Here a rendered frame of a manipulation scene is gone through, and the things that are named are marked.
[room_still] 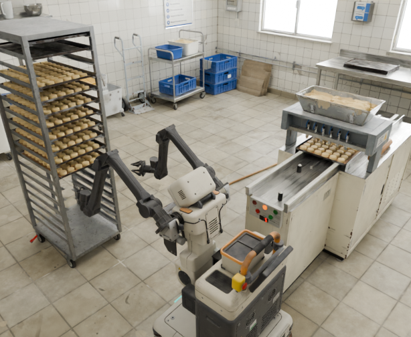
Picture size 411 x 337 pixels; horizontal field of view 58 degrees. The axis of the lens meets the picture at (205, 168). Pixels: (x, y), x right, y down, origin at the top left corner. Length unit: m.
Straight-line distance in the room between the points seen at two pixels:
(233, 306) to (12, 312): 1.81
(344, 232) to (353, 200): 0.31
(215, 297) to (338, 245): 1.60
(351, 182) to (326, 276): 0.80
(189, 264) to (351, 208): 1.40
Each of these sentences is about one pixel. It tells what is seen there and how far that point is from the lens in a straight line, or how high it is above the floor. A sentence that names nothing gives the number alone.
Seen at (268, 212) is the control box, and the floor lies 0.79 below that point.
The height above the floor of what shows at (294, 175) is 0.84.
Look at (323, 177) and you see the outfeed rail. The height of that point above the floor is 0.89.
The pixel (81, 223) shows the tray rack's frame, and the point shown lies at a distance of 3.53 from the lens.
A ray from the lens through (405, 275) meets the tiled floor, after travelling 3.48.
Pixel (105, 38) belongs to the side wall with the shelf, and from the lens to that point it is 6.21.
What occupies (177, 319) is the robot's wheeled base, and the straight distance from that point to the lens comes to 2.47.
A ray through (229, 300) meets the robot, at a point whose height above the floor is 0.81.
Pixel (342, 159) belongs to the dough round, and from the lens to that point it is 2.90.
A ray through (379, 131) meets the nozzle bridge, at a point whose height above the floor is 1.18.
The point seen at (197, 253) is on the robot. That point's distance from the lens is 2.15.
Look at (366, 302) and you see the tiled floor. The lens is 3.15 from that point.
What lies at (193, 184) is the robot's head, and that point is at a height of 1.19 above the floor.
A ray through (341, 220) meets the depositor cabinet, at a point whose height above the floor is 0.43.
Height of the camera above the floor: 2.21
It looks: 30 degrees down
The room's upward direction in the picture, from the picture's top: straight up
